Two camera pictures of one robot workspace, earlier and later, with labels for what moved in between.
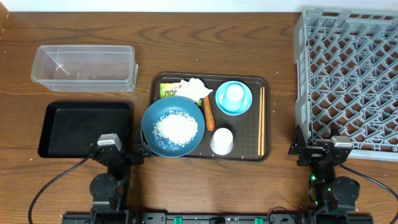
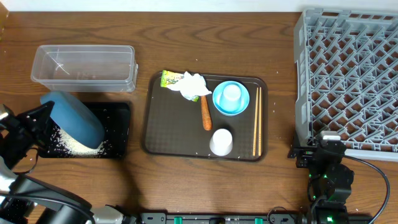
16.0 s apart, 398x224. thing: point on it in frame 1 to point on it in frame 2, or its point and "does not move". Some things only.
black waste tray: x=72 y=129 does not move
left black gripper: x=145 y=150 to x=23 y=127
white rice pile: x=175 y=130 to x=73 y=147
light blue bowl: x=233 y=98 does not move
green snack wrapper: x=168 y=89 to x=169 y=78
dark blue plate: x=172 y=126 to x=76 y=119
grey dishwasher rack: x=346 y=70 does not move
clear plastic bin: x=92 y=68 does not move
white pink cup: x=222 y=141 does not move
